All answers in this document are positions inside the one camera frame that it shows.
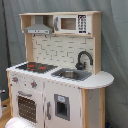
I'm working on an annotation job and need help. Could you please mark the white oven door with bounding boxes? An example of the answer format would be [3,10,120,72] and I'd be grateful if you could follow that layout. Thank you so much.
[12,88,44,128]

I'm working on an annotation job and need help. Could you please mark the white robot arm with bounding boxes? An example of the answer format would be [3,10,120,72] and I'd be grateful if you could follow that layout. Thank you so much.
[5,117,35,128]

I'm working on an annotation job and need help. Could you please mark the wooden toy kitchen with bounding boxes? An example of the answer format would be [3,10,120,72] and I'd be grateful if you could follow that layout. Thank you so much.
[7,11,114,128]

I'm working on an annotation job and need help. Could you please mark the grey toy sink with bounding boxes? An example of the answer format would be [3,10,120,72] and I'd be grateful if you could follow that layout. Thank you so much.
[52,68,92,81]

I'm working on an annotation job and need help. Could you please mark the black toy faucet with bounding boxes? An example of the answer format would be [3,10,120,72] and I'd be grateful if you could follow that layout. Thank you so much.
[75,51,93,70]

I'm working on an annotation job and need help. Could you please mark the black stovetop red burners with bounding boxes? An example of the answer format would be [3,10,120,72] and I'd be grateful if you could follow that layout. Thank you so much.
[18,62,55,73]

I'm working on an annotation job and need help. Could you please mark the right red oven knob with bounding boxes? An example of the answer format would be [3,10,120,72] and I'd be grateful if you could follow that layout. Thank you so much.
[31,81,37,88]

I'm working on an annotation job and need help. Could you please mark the red oven knob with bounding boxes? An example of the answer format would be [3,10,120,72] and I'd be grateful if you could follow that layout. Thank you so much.
[12,77,18,82]
[31,81,37,88]

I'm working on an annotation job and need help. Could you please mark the white dishwasher cabinet door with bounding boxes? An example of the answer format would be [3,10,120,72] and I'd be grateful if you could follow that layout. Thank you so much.
[45,81,82,128]

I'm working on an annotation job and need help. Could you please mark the toy microwave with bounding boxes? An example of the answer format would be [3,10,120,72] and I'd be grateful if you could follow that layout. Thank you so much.
[54,14,92,34]

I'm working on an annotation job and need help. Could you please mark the grey range hood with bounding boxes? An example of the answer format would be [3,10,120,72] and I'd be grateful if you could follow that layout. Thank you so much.
[24,16,53,34]

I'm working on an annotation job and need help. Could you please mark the left red oven knob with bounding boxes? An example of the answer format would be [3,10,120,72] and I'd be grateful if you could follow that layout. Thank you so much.
[12,77,18,82]

